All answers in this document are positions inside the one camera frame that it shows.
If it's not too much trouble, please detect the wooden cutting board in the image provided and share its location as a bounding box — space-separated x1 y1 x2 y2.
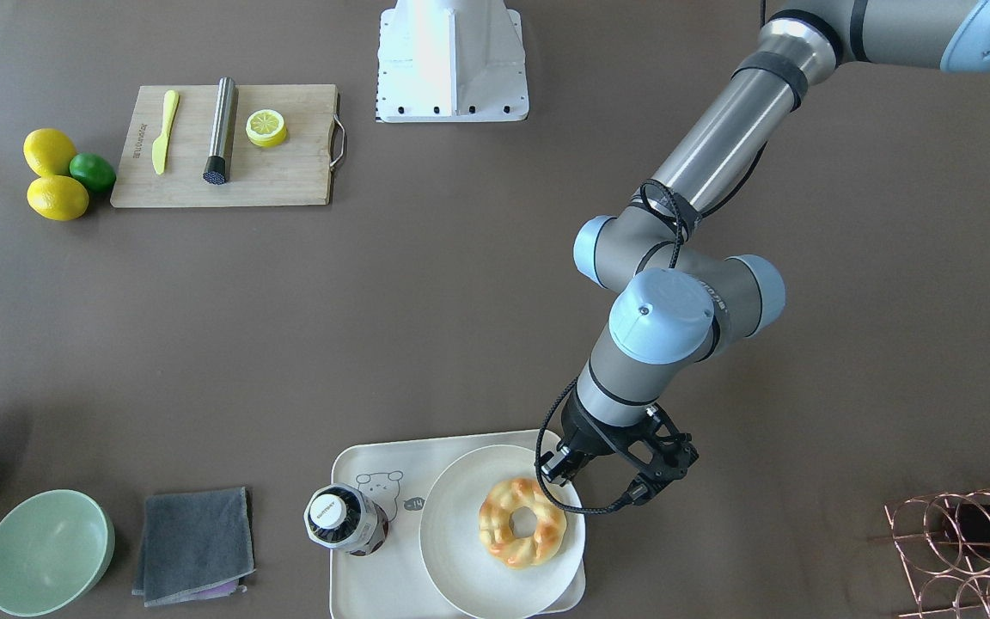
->
110 83 339 209

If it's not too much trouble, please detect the green lime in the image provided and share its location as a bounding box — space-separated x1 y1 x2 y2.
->
68 152 117 193

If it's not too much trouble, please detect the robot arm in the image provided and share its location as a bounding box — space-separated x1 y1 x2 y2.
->
535 1 990 505

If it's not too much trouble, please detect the braided glazed donut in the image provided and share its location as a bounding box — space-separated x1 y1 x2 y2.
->
478 477 567 571

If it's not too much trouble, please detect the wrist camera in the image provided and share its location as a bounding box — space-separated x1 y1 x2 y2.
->
624 404 699 506

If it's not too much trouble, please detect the tea bottle on tray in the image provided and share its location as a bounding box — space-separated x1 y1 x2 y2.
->
303 483 388 556

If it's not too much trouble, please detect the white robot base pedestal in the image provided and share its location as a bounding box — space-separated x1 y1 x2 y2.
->
375 1 530 123

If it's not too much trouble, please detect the yellow lemon upper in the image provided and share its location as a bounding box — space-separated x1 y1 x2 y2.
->
22 128 77 177

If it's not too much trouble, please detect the cream rabbit tray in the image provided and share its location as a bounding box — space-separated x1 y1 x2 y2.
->
329 430 540 618

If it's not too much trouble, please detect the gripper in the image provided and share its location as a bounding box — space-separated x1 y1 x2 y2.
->
540 387 633 487

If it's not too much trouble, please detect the copper wire bottle rack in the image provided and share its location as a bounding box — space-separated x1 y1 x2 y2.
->
884 488 990 618

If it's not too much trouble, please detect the half lemon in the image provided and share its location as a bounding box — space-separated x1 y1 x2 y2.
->
245 109 288 148

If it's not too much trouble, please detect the yellow lemon lower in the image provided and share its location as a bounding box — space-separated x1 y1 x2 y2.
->
27 175 90 222

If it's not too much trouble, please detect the yellow plastic knife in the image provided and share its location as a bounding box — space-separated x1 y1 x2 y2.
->
150 89 180 175

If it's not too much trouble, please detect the grey folded cloth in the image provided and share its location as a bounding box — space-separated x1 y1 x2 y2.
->
132 487 255 607

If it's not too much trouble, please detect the stainless steel muddler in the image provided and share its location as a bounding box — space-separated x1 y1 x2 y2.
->
203 76 237 187

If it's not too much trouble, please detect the yellow lemon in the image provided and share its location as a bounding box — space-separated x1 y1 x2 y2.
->
27 175 90 222
22 128 77 177

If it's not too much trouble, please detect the green bowl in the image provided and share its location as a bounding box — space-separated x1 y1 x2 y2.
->
0 489 115 616

